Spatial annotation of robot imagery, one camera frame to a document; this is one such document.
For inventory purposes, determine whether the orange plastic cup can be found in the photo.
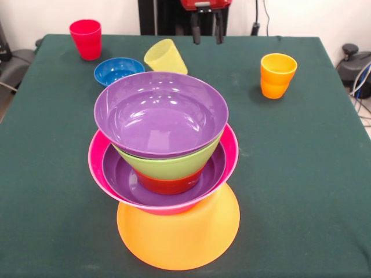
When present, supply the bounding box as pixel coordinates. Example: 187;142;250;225
260;53;299;100

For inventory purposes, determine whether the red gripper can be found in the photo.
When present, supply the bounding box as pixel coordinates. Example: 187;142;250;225
180;0;232;45

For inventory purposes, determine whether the black hanging wall cable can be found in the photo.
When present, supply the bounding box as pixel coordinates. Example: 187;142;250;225
250;0;271;36

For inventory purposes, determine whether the red plastic cup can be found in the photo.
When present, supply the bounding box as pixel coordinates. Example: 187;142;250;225
69;19;103;61

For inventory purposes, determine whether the dark green table cloth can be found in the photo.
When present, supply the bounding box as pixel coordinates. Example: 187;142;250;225
0;34;371;278

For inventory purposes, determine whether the yellow plastic cup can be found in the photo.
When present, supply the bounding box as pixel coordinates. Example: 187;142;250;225
144;39;188;75

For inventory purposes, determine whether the purple plastic bowl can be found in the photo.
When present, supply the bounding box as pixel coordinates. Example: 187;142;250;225
93;71;230;159
101;141;227;207

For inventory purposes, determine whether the green plastic bowl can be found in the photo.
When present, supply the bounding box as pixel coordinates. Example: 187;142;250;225
111;131;225;181

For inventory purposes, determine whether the large pink plastic bowl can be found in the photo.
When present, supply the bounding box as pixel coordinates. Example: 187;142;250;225
88;123;240;215

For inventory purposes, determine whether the small red-orange plastic bowl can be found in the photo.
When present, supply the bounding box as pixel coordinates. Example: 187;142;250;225
134;167;205;195

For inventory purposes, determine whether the tangle of cables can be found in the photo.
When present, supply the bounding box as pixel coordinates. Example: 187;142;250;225
349;62;371;128

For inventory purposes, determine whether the large orange plastic bowl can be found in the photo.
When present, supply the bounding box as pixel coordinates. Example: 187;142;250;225
117;182;241;272

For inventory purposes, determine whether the small blue plastic bowl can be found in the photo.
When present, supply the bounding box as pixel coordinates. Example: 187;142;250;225
93;57;146;87

